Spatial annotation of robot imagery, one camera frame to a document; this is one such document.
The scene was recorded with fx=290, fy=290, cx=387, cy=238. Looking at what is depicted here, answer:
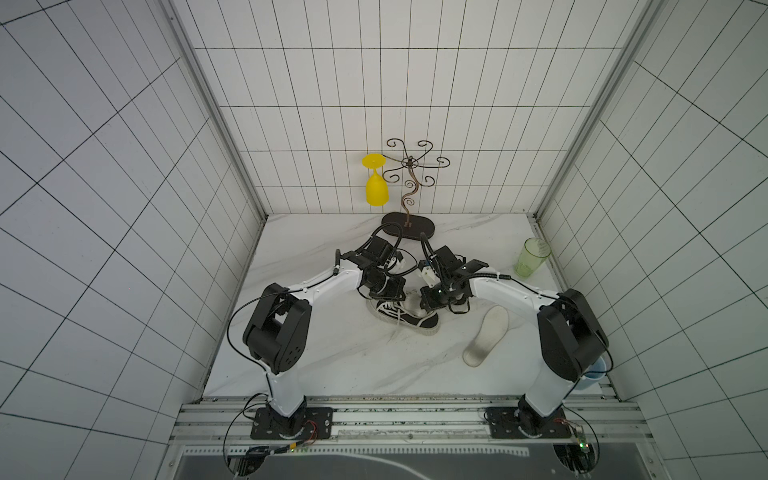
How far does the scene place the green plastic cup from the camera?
3.09 feet

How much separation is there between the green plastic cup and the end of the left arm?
437mm

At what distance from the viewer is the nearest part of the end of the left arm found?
0.67m
